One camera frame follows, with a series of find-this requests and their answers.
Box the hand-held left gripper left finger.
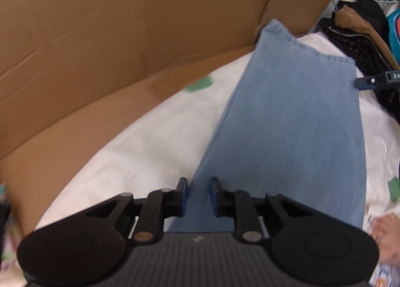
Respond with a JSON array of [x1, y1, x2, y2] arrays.
[[84, 177, 190, 242]]

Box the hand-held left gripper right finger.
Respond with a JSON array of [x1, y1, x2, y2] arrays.
[[209, 177, 315, 242]]

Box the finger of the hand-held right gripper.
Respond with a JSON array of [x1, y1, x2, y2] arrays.
[[354, 75, 386, 91]]

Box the blue denim pants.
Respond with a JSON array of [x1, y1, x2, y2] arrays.
[[167, 19, 367, 234]]

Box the black elastic-waist garment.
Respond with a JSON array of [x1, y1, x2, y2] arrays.
[[319, 18, 400, 112]]

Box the teal printed garment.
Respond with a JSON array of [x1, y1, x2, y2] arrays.
[[386, 9, 400, 53]]

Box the cream bear printed blanket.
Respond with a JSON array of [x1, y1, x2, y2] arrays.
[[34, 32, 400, 287]]

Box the person's bare foot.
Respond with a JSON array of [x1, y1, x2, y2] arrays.
[[372, 213, 400, 262]]

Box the low brown cardboard sheet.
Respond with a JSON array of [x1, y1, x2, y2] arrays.
[[0, 0, 349, 234]]

